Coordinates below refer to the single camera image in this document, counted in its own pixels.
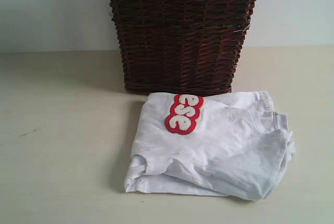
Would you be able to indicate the dark red wicker basket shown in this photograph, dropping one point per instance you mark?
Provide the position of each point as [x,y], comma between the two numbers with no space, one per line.
[181,46]

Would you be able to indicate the white t-shirt red lettering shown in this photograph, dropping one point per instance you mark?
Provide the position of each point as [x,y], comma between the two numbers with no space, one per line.
[233,144]

